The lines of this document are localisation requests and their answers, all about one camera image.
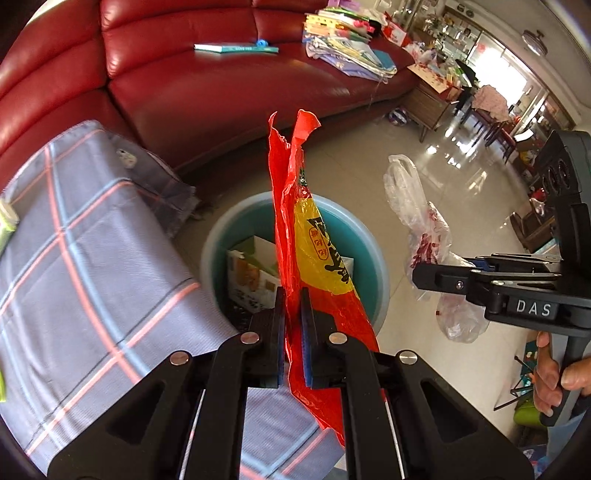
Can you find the pile of colourful papers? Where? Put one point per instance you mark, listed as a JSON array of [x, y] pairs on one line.
[[340, 35]]

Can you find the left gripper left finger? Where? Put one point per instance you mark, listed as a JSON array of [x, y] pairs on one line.
[[185, 418]]

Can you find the glass display cabinet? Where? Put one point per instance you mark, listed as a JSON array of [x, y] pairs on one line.
[[434, 25]]

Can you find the round ceiling lamp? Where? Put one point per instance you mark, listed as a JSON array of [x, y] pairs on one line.
[[534, 42]]

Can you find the teal round trash bin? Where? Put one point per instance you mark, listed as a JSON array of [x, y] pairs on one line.
[[330, 248]]

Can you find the wooden side table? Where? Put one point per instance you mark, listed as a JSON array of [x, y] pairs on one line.
[[430, 100]]

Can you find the teal book on sofa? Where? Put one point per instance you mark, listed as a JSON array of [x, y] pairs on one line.
[[230, 49]]

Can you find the red leather sofa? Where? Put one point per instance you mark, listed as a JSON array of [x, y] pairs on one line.
[[130, 65]]

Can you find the green jar lid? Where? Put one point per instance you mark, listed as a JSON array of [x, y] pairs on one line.
[[3, 392]]

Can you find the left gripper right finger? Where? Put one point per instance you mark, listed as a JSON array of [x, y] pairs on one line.
[[401, 418]]

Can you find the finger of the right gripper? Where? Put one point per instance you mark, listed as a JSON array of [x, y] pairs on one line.
[[473, 281], [515, 263]]

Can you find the black dining chair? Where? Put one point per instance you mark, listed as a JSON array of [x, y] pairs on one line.
[[468, 81]]

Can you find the red yellow snack bag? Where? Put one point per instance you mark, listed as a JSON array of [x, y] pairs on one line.
[[288, 185]]

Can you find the blue plaid table cloth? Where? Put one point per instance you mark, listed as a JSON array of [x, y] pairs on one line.
[[93, 294]]

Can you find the white red plastic bag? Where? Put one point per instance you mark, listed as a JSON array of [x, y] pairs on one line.
[[430, 241]]

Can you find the person's right hand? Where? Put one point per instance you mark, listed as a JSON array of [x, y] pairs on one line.
[[549, 384]]

